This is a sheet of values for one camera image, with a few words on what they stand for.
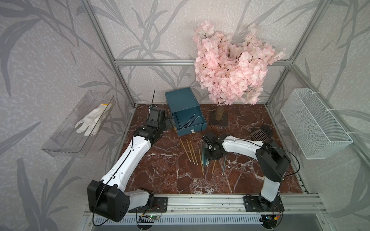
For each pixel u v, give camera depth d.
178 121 0.90
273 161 0.47
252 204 0.74
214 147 0.67
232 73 0.62
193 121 0.90
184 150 0.94
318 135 0.59
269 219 0.74
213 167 0.87
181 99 0.94
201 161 0.89
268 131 1.02
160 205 0.73
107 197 0.38
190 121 0.89
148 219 0.72
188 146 0.96
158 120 0.58
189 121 0.89
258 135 0.97
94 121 0.65
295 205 0.75
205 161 0.89
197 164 0.88
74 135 0.66
